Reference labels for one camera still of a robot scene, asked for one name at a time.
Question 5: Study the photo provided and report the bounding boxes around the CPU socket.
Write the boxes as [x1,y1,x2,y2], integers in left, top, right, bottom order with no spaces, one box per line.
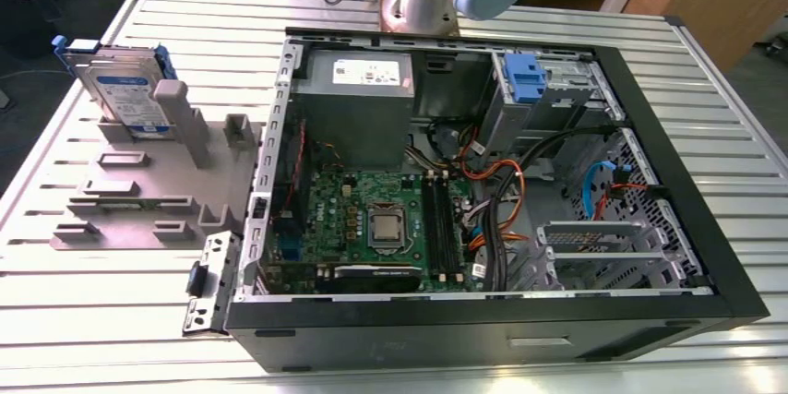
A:
[365,202,415,257]

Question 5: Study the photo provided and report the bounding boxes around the hard disk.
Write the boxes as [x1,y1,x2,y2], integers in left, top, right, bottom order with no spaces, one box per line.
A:
[52,34,180,141]

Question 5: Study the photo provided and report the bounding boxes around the metal optical drive cage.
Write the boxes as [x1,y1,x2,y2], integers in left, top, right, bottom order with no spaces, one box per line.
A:
[479,50,623,155]

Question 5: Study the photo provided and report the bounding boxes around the green motherboard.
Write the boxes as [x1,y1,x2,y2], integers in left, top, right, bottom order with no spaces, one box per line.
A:
[264,170,493,296]

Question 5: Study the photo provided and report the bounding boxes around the yellow black power wires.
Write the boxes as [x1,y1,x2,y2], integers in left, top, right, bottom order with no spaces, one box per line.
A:
[405,144,460,173]

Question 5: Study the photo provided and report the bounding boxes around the black graphics card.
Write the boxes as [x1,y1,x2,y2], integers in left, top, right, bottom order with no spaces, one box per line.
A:
[316,262,427,294]

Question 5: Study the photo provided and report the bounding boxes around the black RAM slot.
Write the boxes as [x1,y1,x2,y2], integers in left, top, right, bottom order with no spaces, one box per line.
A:
[429,172,452,282]
[424,172,444,282]
[437,172,460,282]

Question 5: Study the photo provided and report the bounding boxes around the metal card retainer bracket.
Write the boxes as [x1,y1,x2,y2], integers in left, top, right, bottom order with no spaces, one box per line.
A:
[181,230,243,338]

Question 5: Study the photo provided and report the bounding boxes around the blue data wire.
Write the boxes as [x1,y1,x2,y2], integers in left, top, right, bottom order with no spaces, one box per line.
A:
[579,161,633,222]

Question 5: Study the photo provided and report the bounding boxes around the thick black cable bundle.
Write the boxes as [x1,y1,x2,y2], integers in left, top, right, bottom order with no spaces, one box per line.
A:
[476,125,620,293]

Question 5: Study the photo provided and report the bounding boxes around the black PC case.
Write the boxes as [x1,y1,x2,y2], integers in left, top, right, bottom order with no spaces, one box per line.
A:
[224,27,772,375]

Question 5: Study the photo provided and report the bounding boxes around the blue plastic drive latch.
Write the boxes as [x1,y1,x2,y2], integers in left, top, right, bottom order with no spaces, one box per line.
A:
[501,53,548,104]

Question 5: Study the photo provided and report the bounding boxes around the green RAM stick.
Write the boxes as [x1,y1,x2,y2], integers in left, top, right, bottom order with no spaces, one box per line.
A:
[91,199,165,210]

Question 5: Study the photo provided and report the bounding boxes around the grey parts rack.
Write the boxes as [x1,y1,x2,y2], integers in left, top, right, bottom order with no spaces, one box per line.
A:
[48,79,260,252]

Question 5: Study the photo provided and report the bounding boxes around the grey power supply unit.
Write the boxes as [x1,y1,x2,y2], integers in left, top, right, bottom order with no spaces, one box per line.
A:
[288,47,417,172]

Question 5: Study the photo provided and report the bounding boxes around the orange power wire bundle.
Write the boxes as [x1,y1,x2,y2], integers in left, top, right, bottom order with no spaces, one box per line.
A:
[459,158,531,247]

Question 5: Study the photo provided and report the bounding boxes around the thin red wire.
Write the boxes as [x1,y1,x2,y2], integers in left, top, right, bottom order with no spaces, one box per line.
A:
[287,116,309,222]

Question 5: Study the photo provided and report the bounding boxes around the metal disk bay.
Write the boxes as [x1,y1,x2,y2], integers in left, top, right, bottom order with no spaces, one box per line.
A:
[535,221,703,292]

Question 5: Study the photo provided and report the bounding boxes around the silver CPU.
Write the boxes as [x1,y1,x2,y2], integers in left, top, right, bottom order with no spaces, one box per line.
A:
[372,213,405,241]

